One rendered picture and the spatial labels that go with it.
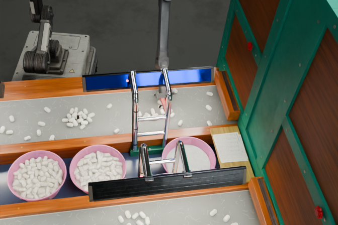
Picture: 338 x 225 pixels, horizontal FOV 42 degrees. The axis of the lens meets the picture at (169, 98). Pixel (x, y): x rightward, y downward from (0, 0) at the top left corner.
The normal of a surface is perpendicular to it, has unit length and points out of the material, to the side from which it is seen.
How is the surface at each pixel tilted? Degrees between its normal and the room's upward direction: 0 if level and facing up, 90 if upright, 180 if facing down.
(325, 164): 90
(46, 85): 0
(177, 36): 0
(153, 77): 58
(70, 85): 0
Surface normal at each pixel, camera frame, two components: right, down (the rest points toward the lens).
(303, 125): -0.98, 0.07
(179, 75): 0.18, 0.29
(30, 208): 0.07, -0.65
